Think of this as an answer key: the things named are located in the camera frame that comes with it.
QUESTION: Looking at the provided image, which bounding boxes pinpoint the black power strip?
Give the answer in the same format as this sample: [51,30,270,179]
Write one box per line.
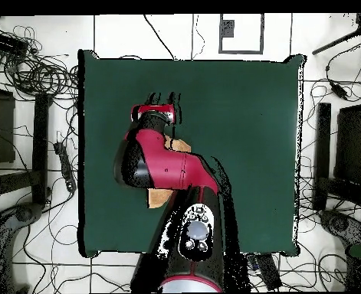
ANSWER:
[53,141,77,193]
[254,253,283,291]

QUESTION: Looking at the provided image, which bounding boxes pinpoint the orange terry towel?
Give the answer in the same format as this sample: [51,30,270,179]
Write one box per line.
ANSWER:
[147,134,192,210]

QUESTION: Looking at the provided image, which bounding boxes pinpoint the dark green table cloth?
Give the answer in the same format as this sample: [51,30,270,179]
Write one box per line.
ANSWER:
[77,49,307,258]

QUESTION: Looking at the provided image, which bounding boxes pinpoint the black floor cable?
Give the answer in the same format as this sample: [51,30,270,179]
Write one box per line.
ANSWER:
[143,14,177,60]

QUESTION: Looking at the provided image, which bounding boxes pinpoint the black power adapter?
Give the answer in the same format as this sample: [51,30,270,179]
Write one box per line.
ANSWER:
[330,81,349,100]

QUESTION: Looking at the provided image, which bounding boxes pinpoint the black cable tangle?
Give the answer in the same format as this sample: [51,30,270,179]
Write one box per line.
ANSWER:
[0,24,80,102]

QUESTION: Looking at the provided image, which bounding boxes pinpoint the black adapter box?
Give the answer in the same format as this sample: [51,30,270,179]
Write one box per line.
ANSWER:
[0,31,30,57]

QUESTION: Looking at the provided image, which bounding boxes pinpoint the black tripod leg rod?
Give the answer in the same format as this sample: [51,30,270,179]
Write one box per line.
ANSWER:
[311,13,361,56]

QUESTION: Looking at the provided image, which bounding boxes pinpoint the black wheeled stand frame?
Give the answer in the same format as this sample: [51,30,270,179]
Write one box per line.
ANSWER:
[0,67,51,294]
[313,102,361,246]

